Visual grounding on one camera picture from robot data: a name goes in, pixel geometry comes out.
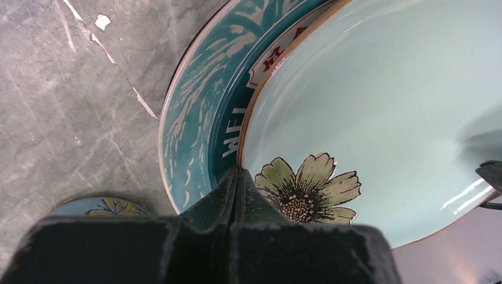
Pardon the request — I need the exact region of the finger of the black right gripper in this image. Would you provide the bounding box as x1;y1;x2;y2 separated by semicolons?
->
475;160;501;194

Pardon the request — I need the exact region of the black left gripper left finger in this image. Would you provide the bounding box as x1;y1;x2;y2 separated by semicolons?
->
180;167;239;232

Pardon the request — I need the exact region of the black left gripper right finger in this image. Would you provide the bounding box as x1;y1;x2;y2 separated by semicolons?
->
237;168;292;230

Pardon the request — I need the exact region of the light blue flower plate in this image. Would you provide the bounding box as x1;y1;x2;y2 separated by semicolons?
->
237;1;501;248

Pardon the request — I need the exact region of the red teal rimmed plate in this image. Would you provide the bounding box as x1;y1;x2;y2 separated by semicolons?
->
158;0;333;214

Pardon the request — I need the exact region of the blue mug orange inside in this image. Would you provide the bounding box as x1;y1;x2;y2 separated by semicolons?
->
48;197;151;217

